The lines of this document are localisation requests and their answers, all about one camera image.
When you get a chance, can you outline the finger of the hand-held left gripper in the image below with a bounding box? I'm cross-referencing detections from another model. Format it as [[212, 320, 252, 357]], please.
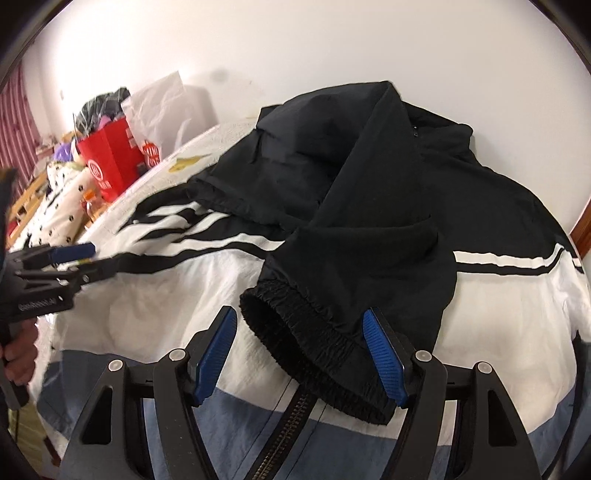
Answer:
[[21, 243, 97, 271], [14, 256, 119, 300]]

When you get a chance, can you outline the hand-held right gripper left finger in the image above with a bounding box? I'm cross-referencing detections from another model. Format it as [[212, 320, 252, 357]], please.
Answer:
[[58, 305, 239, 480]]

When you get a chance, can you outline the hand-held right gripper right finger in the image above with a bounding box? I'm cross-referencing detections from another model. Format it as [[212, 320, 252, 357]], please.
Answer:
[[362, 308, 544, 480]]

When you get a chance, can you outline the black white blue jacket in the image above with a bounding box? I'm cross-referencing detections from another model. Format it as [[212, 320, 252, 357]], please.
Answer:
[[36, 80, 591, 480]]

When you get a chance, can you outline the person's left hand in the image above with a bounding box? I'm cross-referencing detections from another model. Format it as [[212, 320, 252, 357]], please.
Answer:
[[0, 318, 39, 387]]

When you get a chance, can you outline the white polka dot cloth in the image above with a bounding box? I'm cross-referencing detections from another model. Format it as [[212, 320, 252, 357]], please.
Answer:
[[8, 161, 110, 254]]

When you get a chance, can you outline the orange drink bottle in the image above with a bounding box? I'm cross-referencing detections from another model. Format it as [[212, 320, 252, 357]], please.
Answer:
[[83, 191, 112, 224]]

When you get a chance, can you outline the light wooden chair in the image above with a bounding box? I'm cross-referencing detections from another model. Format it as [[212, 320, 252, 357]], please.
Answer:
[[8, 174, 52, 234]]

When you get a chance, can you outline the red paper gift bag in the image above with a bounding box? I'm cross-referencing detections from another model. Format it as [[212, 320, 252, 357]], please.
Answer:
[[76, 115, 147, 204]]

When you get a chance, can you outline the red striped curtain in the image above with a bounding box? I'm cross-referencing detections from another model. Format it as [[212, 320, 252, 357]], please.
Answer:
[[0, 62, 43, 186]]

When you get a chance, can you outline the dark patterned cloth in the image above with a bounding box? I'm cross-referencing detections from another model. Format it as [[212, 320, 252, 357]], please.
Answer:
[[76, 87, 133, 138]]

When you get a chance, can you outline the white plastic bag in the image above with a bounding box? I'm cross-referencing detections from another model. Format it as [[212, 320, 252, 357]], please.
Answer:
[[121, 71, 191, 169]]

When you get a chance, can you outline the fruit print bed sheet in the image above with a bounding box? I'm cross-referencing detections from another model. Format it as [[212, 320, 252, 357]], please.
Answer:
[[90, 119, 262, 232]]

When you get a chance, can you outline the brown wooden door frame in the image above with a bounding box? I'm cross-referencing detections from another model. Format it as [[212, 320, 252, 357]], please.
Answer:
[[570, 220, 591, 262]]

